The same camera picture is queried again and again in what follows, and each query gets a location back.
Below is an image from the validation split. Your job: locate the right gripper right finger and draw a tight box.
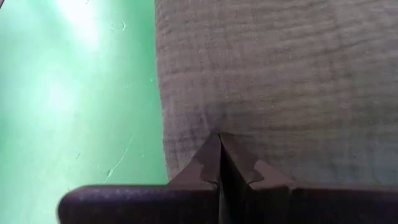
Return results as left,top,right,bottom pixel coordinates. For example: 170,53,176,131
220,133,398,224

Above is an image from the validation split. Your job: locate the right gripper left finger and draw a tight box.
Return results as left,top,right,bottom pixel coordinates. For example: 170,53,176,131
57,133,222,224

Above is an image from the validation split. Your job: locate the dark green garment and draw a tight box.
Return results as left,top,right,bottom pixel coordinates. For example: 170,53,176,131
154,0,398,190

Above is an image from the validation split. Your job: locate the green table mat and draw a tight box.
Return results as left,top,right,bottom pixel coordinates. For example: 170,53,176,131
0,0,170,224

